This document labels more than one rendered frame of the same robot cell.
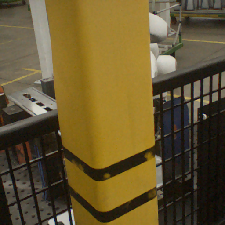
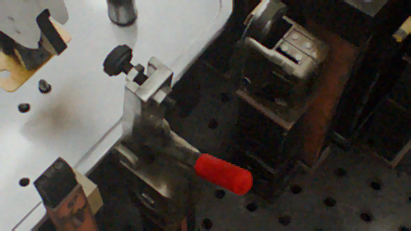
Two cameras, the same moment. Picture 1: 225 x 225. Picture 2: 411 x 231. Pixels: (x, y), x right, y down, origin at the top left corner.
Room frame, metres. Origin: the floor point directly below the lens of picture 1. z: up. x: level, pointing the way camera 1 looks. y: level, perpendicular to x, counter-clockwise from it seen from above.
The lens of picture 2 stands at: (1.28, -0.47, 1.73)
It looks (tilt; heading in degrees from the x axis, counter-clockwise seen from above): 64 degrees down; 71
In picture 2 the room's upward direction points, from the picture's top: 1 degrees clockwise
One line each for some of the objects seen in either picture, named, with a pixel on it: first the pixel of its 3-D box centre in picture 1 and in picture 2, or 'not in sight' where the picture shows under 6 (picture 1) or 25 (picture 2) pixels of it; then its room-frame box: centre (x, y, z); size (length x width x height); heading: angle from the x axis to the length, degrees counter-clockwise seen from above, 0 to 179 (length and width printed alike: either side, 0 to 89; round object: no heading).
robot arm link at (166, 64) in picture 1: (161, 76); not in sight; (1.95, -0.29, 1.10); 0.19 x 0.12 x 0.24; 75
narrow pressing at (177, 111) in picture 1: (175, 148); not in sight; (1.01, -0.19, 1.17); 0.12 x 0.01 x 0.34; 123
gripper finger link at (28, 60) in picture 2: not in sight; (39, 48); (1.25, -0.07, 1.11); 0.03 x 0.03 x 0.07; 33
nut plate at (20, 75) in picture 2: not in sight; (27, 51); (1.24, -0.05, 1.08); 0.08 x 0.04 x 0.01; 33
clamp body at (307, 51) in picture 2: not in sight; (272, 119); (1.49, -0.12, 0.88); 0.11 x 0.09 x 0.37; 123
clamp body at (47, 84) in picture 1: (52, 105); not in sight; (2.22, 0.38, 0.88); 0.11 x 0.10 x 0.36; 123
